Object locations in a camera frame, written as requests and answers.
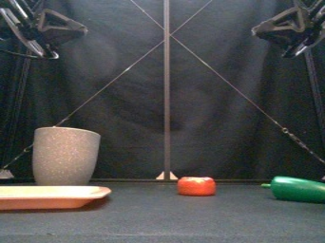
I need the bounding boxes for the green toy pepper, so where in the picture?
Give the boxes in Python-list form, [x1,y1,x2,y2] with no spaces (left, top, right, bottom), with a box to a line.
[261,176,325,204]

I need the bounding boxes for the grey vertical frame post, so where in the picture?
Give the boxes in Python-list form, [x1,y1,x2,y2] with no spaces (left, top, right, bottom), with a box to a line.
[162,0,173,180]

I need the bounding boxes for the grey speckled cup bowl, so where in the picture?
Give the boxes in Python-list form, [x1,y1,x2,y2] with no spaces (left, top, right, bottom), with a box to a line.
[33,126,102,187]

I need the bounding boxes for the cream orange plastic plate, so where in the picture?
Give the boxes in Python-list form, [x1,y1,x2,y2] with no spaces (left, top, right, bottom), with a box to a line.
[0,185,113,211]

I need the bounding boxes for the white corner foot bracket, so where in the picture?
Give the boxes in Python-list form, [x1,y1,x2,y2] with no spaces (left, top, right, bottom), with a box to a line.
[0,168,15,180]

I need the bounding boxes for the red toy tomato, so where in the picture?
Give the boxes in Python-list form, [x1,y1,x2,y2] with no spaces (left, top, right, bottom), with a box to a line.
[177,176,219,197]

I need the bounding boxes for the thin diagonal brace wire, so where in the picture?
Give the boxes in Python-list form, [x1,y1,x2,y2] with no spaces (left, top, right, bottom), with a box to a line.
[2,0,214,170]
[129,0,325,164]

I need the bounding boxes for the black cloth backdrop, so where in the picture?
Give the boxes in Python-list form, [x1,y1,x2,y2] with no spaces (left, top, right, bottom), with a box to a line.
[0,0,325,182]

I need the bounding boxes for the white post foot bracket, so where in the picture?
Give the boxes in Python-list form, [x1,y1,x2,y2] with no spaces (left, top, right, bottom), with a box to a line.
[156,170,181,181]

